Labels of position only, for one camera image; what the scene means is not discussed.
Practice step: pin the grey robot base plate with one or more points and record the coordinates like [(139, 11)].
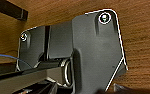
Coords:
[(91, 50)]

